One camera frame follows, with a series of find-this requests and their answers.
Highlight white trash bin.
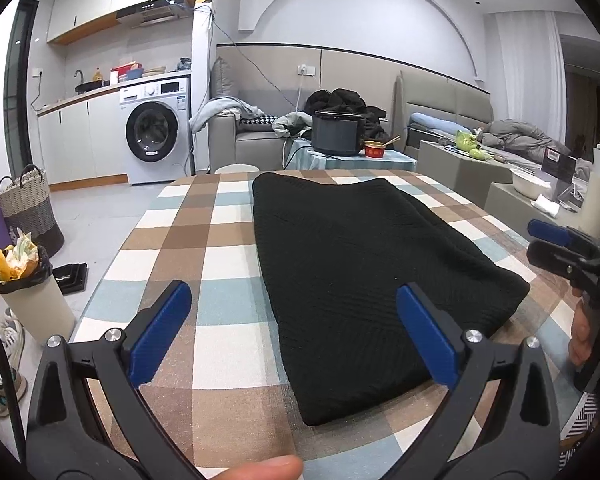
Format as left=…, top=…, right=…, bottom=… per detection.
left=0, top=230, right=76, bottom=346

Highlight blue pillow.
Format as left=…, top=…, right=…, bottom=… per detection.
left=410, top=113, right=471, bottom=136

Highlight woven laundry basket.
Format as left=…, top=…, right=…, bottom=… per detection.
left=0, top=164, right=65, bottom=257

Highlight green plush toy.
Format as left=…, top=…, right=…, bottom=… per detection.
left=455, top=130, right=492, bottom=162

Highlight black air fryer pot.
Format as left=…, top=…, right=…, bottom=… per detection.
left=311, top=110, right=363, bottom=156

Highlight grey blanket on sofa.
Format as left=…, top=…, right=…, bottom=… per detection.
left=188, top=96, right=264, bottom=136

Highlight small teal side table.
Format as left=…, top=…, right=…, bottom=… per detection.
left=284, top=139, right=417, bottom=171

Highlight black knit sweater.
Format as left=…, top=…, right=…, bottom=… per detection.
left=252, top=172, right=530, bottom=426

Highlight white basin bowl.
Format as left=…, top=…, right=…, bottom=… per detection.
left=509, top=167, right=552, bottom=200

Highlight grey duvet on bed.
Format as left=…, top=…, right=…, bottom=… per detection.
left=478, top=119, right=571, bottom=164

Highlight white lower kitchen cabinets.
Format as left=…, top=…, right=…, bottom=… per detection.
left=38, top=92, right=128, bottom=191

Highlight grey sofa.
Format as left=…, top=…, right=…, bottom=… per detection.
left=207, top=46, right=320, bottom=171

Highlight checkered plaid tablecloth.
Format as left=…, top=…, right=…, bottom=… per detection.
left=72, top=168, right=596, bottom=480

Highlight grey bed headboard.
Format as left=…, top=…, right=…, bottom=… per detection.
left=391, top=67, right=494, bottom=152

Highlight red instant noodle bowl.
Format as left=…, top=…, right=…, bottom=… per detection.
left=364, top=141, right=386, bottom=159

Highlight range hood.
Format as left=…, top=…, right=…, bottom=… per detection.
left=116, top=0, right=195, bottom=28

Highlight white washing machine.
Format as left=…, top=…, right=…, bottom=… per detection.
left=119, top=76, right=192, bottom=185

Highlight person's left hand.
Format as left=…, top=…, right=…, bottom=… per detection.
left=213, top=455, right=303, bottom=480

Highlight person's right hand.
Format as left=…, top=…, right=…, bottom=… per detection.
left=568, top=288, right=592, bottom=366

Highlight black clothes pile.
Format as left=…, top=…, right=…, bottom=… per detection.
left=302, top=89, right=389, bottom=142

